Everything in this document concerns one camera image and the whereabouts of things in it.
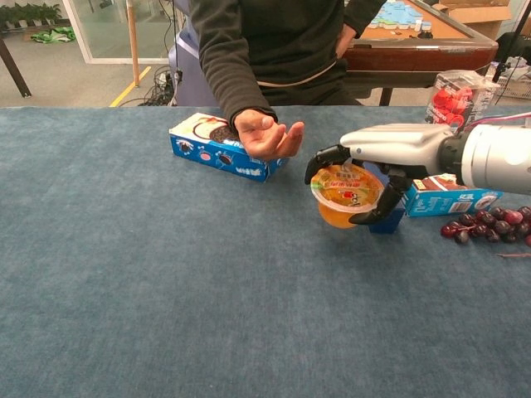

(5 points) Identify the pale blue machine housing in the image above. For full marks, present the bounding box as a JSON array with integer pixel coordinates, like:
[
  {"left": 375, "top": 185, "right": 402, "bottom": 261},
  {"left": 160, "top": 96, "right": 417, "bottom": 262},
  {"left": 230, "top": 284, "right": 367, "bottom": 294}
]
[{"left": 167, "top": 0, "right": 217, "bottom": 108}]

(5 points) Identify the wooden pole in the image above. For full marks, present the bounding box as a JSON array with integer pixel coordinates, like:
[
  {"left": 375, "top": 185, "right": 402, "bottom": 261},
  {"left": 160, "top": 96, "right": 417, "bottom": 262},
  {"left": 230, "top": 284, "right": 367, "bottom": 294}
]
[{"left": 125, "top": 0, "right": 141, "bottom": 89}]

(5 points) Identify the person's right hand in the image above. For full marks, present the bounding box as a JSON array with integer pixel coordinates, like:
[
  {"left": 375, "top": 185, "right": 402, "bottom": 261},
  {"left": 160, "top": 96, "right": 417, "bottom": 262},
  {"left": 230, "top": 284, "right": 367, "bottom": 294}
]
[{"left": 233, "top": 108, "right": 305, "bottom": 163}]

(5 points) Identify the black cable bundle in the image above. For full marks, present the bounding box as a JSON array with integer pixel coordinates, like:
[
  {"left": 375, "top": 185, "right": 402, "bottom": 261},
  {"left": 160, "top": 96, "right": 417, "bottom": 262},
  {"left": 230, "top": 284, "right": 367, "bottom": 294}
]
[{"left": 118, "top": 64, "right": 184, "bottom": 108}]

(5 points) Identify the row of potted plants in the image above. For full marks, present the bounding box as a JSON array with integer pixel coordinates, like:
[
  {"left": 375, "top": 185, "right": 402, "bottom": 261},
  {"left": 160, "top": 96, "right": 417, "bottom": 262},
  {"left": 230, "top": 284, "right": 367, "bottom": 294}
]
[{"left": 0, "top": 2, "right": 63, "bottom": 31}]

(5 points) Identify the blue white cookie box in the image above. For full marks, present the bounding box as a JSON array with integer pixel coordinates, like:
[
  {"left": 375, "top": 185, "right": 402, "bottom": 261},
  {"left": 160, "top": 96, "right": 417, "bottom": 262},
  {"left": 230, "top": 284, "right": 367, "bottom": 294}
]
[{"left": 168, "top": 112, "right": 290, "bottom": 184}]

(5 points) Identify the purple grape bunch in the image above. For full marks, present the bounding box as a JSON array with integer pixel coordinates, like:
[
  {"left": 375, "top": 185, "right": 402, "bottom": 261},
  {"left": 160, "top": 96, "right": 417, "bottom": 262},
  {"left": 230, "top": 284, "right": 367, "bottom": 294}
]
[{"left": 440, "top": 205, "right": 531, "bottom": 248}]

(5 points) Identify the black table leg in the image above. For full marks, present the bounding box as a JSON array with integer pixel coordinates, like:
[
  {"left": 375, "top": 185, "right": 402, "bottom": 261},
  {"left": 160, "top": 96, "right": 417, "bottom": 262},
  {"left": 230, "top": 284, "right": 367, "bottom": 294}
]
[{"left": 0, "top": 36, "right": 33, "bottom": 100}]

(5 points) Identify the blue table mat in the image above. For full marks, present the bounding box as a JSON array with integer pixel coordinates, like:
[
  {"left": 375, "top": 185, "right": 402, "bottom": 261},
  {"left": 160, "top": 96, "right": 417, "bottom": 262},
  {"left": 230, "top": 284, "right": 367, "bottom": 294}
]
[{"left": 0, "top": 104, "right": 531, "bottom": 398}]

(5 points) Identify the person torso dark sweater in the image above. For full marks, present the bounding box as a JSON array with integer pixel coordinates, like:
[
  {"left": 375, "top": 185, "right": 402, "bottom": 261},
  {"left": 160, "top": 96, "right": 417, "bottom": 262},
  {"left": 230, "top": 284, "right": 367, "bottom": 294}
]
[{"left": 188, "top": 0, "right": 389, "bottom": 107}]

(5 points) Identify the orange jelly cup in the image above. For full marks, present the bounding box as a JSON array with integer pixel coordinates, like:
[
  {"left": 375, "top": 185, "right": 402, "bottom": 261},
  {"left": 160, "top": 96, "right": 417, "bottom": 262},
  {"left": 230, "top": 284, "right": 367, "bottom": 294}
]
[{"left": 309, "top": 163, "right": 385, "bottom": 231}]

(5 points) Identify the cardboard box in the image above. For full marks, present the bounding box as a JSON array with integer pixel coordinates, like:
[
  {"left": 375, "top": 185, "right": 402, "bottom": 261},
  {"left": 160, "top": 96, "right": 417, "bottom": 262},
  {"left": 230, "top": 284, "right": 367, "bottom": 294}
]
[{"left": 431, "top": 0, "right": 514, "bottom": 41}]

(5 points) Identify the blue chocolate chip cookie box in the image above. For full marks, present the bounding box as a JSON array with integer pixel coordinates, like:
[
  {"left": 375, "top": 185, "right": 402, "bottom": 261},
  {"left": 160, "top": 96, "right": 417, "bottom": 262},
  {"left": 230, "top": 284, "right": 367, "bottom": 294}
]
[{"left": 401, "top": 173, "right": 504, "bottom": 219}]

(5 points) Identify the dark blue rectangular box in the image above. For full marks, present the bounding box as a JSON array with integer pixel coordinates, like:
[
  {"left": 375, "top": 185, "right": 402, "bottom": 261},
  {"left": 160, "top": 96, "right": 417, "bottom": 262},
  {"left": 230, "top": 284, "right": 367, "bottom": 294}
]
[{"left": 362, "top": 161, "right": 407, "bottom": 235}]

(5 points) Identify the clear box with red pieces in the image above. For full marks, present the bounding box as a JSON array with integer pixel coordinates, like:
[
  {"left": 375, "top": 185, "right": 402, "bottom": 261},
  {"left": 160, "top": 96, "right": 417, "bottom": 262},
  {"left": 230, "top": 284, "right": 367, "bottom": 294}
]
[{"left": 424, "top": 69, "right": 502, "bottom": 130}]

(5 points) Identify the white wire basket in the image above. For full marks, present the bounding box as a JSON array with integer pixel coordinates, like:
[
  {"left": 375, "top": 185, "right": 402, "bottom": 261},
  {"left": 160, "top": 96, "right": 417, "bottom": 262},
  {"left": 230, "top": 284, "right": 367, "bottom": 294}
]
[{"left": 488, "top": 56, "right": 531, "bottom": 101}]

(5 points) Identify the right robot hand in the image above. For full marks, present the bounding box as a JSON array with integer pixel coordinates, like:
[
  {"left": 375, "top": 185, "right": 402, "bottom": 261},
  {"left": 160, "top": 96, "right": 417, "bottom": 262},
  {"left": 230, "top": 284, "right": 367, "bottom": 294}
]
[{"left": 304, "top": 123, "right": 456, "bottom": 226}]

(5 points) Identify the person's left forearm dark sleeve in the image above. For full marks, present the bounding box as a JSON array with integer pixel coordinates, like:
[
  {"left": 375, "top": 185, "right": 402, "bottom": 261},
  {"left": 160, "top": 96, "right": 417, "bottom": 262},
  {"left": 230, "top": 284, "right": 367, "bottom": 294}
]
[{"left": 343, "top": 0, "right": 389, "bottom": 37}]

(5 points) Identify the person's right forearm dark sleeve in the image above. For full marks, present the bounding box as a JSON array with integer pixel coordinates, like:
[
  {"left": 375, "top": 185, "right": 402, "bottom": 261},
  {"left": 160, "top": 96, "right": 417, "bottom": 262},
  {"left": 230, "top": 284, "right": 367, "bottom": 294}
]
[{"left": 197, "top": 36, "right": 279, "bottom": 128}]

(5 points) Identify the pink white wrist wire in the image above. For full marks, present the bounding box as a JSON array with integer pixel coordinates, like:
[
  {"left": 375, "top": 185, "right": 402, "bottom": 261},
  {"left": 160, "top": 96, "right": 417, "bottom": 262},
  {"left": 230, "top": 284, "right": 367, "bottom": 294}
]
[{"left": 463, "top": 109, "right": 531, "bottom": 134}]

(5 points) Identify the brown pool table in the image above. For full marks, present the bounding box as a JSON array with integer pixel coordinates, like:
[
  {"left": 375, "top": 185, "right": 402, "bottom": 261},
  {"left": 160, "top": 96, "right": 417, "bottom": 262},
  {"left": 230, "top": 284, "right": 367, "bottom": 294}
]
[{"left": 343, "top": 0, "right": 499, "bottom": 107}]

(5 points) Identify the green cloth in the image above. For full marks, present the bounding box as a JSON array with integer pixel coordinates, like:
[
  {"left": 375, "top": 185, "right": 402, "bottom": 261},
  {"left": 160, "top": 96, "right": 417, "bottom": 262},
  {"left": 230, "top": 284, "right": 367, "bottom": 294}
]
[{"left": 30, "top": 26, "right": 77, "bottom": 45}]

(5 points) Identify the person's left hand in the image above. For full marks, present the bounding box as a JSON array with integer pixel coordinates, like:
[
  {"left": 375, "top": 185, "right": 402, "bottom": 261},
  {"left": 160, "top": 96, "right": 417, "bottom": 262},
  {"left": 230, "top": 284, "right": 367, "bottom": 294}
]
[{"left": 335, "top": 22, "right": 358, "bottom": 60}]

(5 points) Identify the black tripod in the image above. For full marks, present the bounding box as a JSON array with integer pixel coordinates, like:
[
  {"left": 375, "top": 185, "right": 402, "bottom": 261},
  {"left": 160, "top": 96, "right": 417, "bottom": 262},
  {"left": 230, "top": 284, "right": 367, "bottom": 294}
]
[{"left": 492, "top": 0, "right": 531, "bottom": 105}]

